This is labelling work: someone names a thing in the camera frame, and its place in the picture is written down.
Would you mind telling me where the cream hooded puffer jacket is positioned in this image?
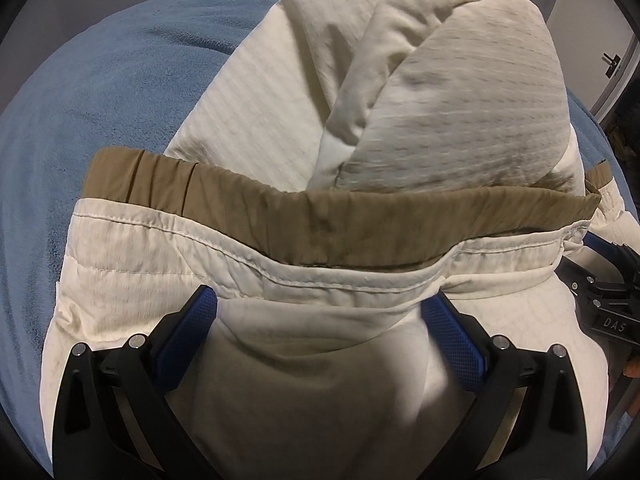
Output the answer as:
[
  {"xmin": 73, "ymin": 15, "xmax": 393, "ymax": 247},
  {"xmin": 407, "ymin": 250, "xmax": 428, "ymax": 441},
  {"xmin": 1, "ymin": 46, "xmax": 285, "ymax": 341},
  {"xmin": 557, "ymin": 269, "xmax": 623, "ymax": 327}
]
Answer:
[{"xmin": 39, "ymin": 0, "xmax": 626, "ymax": 480}]

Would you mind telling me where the blue fleece bed blanket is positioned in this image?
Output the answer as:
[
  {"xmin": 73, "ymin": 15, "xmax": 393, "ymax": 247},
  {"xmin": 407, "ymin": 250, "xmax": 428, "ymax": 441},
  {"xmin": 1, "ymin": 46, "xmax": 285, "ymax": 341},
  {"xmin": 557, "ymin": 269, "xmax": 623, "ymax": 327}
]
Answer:
[{"xmin": 0, "ymin": 0, "xmax": 640, "ymax": 476}]

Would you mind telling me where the white door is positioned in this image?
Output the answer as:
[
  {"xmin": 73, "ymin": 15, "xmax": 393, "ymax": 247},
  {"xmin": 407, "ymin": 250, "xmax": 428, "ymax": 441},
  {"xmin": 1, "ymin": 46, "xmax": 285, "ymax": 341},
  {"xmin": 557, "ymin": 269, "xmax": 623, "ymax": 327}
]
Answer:
[{"xmin": 548, "ymin": 0, "xmax": 639, "ymax": 122}]

